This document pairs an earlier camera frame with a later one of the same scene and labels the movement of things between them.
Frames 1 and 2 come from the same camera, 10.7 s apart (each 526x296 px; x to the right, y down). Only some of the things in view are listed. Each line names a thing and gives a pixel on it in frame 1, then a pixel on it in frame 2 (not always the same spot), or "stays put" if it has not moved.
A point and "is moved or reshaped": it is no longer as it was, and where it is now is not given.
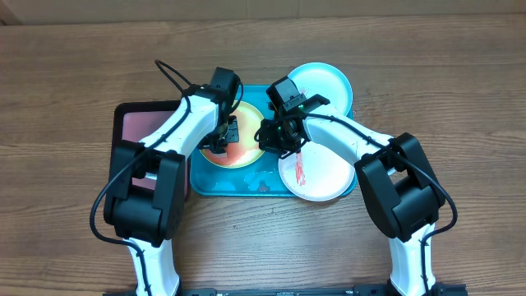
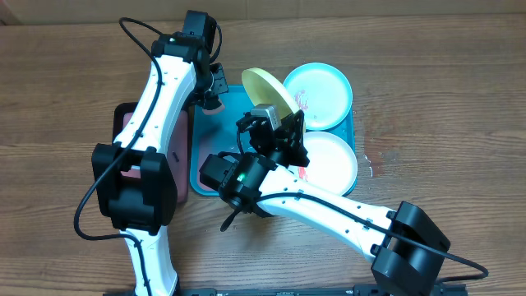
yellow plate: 248,118 is moved or reshaped
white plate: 317,172 stays put
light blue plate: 326,80 stays put
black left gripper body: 227,135 to 211,90
